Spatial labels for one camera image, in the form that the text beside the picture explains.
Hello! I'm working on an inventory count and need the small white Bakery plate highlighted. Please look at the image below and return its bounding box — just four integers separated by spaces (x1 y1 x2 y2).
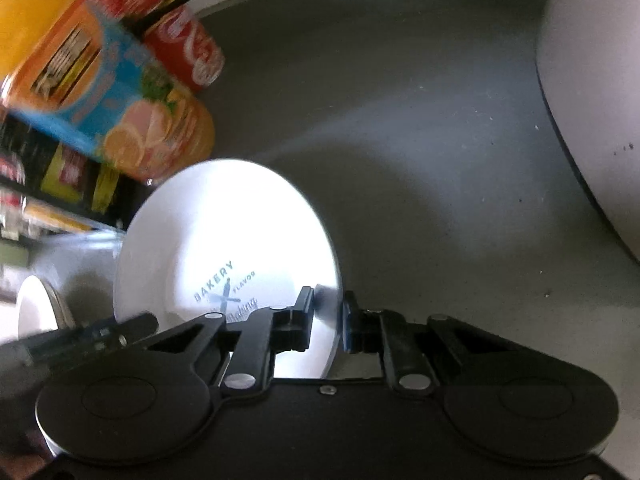
113 159 342 378

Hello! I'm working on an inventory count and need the large white Sweet plate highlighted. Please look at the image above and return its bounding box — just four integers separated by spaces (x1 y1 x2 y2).
16 275 76 339

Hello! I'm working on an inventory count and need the black metal shelf rack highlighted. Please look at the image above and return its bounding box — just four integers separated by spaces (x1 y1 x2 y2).
0 0 237 241

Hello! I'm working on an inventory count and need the red cola can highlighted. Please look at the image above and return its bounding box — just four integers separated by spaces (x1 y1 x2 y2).
89 0 224 92

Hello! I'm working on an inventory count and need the grey rice cooker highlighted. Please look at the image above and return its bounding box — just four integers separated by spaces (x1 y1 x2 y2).
537 0 639 255

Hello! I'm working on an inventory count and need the orange juice bottle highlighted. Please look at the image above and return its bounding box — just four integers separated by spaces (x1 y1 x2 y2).
1 0 215 184

